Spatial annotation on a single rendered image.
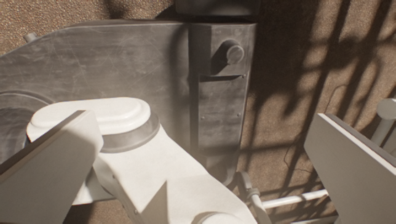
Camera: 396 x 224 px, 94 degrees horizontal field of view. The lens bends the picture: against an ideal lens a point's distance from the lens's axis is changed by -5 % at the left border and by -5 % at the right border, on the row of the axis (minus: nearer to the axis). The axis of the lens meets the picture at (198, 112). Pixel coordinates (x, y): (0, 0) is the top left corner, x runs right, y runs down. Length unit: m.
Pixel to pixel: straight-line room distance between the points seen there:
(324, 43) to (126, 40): 0.67
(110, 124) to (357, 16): 0.85
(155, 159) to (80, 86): 0.27
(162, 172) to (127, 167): 0.06
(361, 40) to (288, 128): 0.43
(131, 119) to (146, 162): 0.08
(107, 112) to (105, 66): 0.14
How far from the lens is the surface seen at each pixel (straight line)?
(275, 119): 0.87
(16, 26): 0.72
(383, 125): 0.91
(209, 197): 0.24
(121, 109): 0.37
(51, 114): 0.41
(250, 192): 0.88
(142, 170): 0.31
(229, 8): 0.44
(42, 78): 0.54
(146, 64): 0.46
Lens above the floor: 0.61
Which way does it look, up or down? 58 degrees down
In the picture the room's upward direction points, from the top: 160 degrees clockwise
